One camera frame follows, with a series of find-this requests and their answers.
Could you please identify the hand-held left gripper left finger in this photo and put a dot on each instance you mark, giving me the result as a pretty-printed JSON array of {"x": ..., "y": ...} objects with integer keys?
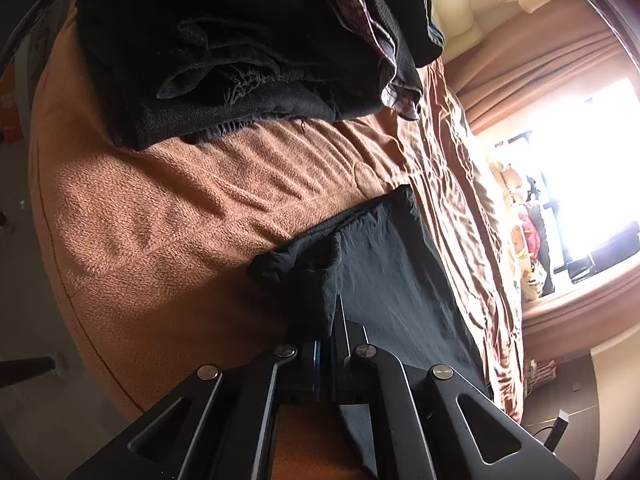
[{"x": 315, "y": 360}]

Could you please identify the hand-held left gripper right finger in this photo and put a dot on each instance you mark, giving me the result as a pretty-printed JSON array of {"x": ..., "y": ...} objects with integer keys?
[{"x": 345, "y": 350}]

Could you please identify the black pants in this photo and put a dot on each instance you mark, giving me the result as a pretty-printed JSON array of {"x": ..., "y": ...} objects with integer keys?
[{"x": 390, "y": 270}]

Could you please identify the white and red rack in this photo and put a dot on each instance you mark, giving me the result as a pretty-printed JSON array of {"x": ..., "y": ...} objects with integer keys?
[{"x": 541, "y": 371}]

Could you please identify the brown blanket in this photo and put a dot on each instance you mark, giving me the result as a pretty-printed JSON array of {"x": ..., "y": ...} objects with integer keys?
[{"x": 175, "y": 200}]

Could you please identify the red plush toy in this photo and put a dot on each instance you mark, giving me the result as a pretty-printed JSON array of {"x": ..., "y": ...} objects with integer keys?
[{"x": 531, "y": 232}]

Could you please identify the beige plush toy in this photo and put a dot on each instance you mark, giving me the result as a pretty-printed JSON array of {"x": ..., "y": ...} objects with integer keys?
[{"x": 507, "y": 180}]

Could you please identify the window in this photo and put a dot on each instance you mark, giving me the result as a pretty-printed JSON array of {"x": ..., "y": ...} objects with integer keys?
[{"x": 590, "y": 185}]

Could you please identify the pile of black clothes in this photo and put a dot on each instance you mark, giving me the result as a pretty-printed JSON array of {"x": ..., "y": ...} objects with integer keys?
[{"x": 225, "y": 35}]

